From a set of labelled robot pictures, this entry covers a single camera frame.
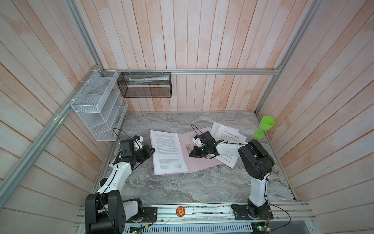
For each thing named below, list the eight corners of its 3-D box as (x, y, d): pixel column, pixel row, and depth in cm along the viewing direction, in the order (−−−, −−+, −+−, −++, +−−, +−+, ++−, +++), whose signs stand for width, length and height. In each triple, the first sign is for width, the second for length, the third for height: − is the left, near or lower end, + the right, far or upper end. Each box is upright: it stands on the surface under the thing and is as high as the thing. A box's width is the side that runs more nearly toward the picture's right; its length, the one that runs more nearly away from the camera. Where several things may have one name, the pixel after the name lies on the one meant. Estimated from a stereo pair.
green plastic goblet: (253, 136, 107) (262, 122, 95) (255, 129, 112) (264, 114, 99) (264, 140, 105) (275, 126, 93) (265, 132, 110) (275, 117, 97)
